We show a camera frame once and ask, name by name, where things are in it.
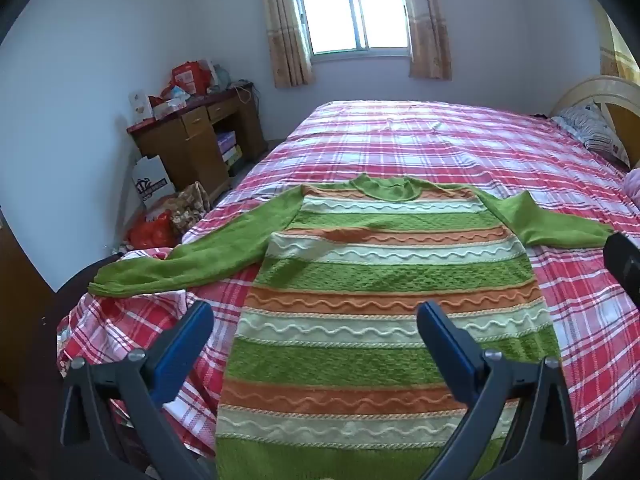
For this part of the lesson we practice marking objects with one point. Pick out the white paper bag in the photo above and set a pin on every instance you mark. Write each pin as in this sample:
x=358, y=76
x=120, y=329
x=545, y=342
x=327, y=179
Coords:
x=152, y=182

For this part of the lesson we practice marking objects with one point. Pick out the green orange striped knit sweater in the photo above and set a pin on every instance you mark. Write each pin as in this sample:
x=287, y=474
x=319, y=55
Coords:
x=350, y=270

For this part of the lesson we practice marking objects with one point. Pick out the pink cloth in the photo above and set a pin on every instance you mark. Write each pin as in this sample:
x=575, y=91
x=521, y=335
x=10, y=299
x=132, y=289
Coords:
x=632, y=187

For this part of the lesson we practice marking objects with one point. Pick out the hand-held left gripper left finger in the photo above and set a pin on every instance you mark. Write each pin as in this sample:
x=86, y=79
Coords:
x=182, y=345

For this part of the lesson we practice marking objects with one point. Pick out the purple box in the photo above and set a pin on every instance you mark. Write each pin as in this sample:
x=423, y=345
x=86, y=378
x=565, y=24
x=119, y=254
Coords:
x=226, y=141

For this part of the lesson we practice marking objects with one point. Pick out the white flat box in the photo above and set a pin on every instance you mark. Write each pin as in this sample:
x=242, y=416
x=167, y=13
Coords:
x=169, y=109

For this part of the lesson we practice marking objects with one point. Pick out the cream wooden headboard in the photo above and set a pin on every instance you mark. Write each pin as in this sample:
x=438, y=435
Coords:
x=595, y=87

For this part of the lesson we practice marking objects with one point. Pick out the beige patterned curtain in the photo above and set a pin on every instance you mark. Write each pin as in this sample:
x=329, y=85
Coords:
x=285, y=35
x=430, y=35

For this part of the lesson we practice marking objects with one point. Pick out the bed with red plaid sheet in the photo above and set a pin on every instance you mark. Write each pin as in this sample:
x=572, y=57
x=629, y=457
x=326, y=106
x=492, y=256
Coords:
x=425, y=140

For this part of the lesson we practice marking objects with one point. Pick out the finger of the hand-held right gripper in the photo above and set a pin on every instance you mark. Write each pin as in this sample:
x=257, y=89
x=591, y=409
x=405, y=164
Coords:
x=625, y=260

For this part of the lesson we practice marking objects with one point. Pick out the brown floral bag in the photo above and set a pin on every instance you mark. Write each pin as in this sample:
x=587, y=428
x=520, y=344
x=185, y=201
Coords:
x=190, y=207

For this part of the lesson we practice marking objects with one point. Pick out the white plastic bag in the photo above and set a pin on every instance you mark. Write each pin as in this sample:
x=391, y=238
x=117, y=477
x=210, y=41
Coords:
x=219, y=77

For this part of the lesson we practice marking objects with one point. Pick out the grey patterned pillow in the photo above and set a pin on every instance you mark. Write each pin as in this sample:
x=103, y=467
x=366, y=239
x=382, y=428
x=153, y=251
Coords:
x=592, y=130

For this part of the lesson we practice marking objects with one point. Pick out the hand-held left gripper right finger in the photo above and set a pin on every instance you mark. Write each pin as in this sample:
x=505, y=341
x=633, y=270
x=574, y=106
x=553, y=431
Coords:
x=442, y=335

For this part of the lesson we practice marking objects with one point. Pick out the yellow box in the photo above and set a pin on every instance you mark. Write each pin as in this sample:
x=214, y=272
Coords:
x=232, y=155

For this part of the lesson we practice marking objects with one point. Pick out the red plastic bag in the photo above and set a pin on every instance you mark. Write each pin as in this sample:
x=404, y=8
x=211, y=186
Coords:
x=152, y=232

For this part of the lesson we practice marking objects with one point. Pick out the brown wooden door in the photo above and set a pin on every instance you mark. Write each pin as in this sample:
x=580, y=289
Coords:
x=20, y=310

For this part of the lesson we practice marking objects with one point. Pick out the brown wooden desk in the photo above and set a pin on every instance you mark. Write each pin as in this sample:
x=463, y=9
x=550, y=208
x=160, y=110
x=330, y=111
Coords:
x=190, y=150

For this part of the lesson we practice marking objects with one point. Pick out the yellow wooden panel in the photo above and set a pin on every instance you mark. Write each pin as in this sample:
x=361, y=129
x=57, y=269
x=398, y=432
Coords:
x=617, y=55

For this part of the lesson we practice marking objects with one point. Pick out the window with metal frame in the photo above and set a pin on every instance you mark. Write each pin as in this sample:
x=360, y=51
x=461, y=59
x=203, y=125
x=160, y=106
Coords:
x=325, y=10

